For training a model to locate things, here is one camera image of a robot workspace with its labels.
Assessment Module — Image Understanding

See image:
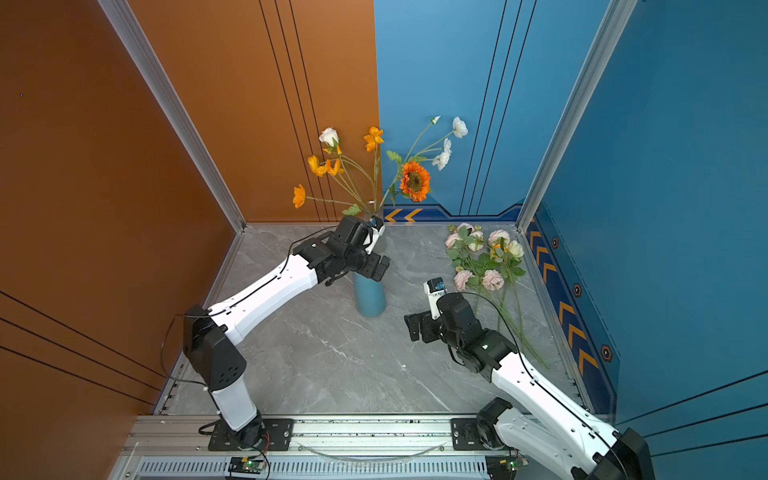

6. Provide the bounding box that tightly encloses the teal ceramic cylinder vase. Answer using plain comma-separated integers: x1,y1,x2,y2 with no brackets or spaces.
353,273,387,318

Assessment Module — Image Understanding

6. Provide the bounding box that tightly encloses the pink rose stem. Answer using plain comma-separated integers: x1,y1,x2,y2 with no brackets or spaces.
454,270,475,291

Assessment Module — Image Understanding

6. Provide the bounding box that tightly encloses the mixed flower bunch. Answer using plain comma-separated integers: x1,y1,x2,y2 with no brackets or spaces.
442,221,532,337

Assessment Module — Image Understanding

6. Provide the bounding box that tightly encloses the left aluminium corner post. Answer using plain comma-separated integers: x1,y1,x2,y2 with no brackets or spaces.
98,0,247,234

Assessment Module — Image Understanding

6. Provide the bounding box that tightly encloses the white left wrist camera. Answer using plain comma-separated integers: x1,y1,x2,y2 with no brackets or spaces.
363,216,385,254

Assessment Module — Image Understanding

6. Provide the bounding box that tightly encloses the right aluminium corner post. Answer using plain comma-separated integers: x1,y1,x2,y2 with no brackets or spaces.
516,0,638,235

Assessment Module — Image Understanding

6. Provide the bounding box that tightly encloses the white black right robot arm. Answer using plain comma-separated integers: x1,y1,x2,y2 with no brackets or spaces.
404,292,655,479

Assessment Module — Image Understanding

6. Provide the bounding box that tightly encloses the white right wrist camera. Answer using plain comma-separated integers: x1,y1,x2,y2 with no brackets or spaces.
424,277,446,320

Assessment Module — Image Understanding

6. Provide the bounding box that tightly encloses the right green circuit board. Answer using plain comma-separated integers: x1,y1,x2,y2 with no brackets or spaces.
485,456,529,480

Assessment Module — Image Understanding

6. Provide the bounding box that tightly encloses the orange poppy spray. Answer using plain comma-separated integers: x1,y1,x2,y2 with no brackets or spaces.
363,126,384,216
292,155,369,216

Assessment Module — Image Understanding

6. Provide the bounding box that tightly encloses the white rose stem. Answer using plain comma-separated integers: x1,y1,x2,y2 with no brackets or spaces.
319,127,375,215

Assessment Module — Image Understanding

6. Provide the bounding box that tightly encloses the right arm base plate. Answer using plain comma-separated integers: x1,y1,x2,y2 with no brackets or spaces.
450,417,499,451

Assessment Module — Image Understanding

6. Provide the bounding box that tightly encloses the pink carnation stem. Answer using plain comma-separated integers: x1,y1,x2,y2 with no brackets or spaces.
482,267,550,370

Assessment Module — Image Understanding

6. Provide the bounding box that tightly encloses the green circuit board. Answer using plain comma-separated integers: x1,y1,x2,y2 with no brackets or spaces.
485,456,529,480
226,456,269,479

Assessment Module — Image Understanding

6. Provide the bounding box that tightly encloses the orange sunflower stem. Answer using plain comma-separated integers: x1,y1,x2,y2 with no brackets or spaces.
384,156,431,204

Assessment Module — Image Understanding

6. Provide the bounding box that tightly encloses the white ranunculus spray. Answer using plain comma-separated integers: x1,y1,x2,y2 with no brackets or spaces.
379,116,469,209

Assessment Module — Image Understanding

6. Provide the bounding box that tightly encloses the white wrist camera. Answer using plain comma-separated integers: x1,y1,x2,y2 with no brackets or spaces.
363,216,385,254
424,277,446,320

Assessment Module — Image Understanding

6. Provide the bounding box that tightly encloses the aluminium front rail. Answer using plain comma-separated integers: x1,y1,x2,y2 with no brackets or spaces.
121,414,488,457

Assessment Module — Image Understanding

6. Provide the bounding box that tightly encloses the left green circuit board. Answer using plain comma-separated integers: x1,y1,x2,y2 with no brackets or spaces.
226,456,269,479

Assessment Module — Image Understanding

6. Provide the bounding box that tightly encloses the aluminium corner post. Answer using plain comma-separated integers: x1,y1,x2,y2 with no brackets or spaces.
98,0,247,234
516,0,638,235

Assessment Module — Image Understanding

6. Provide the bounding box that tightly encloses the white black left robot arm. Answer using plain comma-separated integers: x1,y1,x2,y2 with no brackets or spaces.
181,216,390,450

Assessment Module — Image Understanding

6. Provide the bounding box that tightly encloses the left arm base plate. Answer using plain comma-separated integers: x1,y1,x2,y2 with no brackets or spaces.
198,418,295,453

